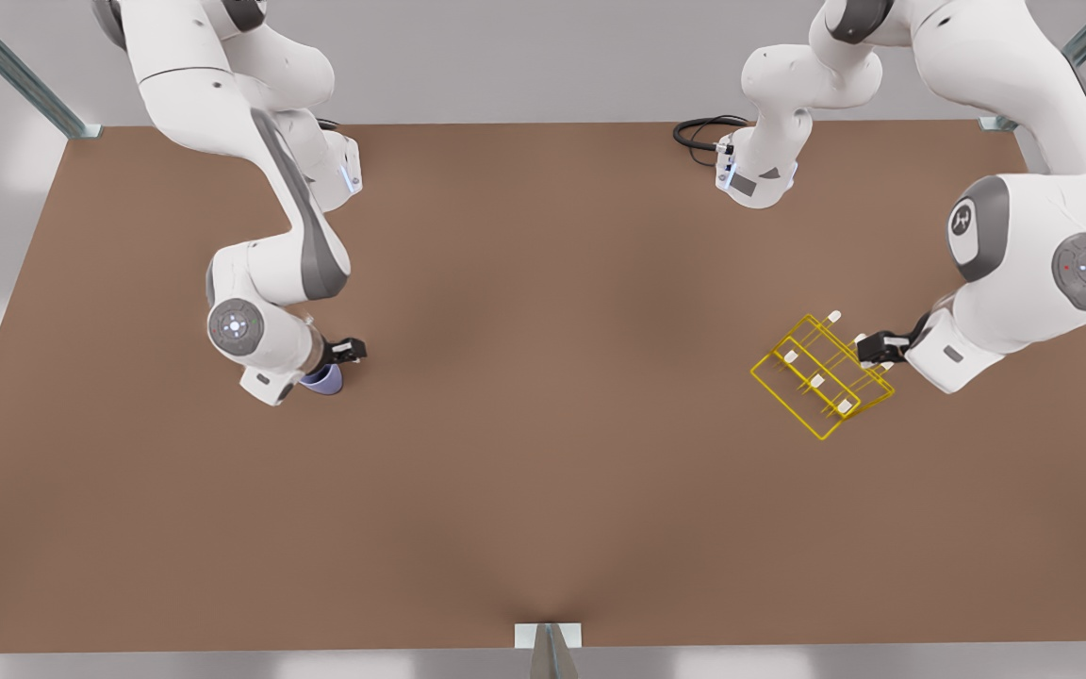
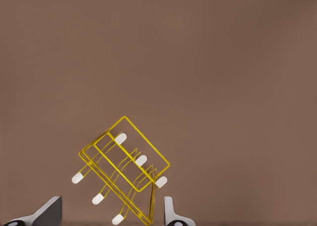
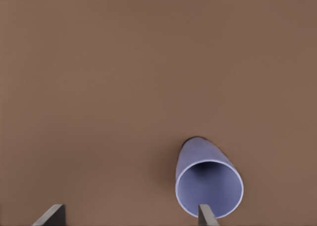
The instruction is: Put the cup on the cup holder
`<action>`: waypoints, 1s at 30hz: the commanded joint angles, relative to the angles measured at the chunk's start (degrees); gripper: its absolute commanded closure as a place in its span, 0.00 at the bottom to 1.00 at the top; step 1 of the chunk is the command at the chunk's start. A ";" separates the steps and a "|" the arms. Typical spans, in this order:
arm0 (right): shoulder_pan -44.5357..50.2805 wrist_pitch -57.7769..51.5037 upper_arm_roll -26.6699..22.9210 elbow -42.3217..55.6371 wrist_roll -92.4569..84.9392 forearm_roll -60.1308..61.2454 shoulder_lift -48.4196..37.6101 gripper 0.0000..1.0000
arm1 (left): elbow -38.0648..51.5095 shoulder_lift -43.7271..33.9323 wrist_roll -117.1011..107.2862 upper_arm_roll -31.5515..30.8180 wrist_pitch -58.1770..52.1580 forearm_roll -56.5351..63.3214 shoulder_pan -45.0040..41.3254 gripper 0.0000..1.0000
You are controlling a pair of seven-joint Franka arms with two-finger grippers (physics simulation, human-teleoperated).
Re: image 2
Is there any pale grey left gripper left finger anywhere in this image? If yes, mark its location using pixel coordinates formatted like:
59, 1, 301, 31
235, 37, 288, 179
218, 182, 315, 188
1, 196, 63, 226

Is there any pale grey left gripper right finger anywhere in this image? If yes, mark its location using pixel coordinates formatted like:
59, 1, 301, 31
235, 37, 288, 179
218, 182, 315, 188
164, 196, 196, 226

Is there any yellow wire cup holder rack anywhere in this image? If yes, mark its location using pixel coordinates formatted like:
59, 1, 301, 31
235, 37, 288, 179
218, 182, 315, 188
71, 115, 170, 226

